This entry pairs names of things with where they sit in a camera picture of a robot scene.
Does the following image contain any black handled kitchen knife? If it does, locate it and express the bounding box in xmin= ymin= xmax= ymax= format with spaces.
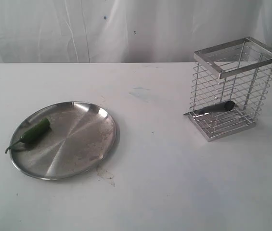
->
xmin=184 ymin=100 xmax=235 ymax=116

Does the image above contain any green chili pepper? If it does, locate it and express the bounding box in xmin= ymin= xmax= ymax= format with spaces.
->
xmin=5 ymin=118 xmax=50 ymax=153

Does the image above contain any wire metal utensil basket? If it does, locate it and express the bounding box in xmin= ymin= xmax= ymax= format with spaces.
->
xmin=187 ymin=37 xmax=272 ymax=141

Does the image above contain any round stainless steel plate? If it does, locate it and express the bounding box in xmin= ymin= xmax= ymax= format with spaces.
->
xmin=8 ymin=101 xmax=118 ymax=180

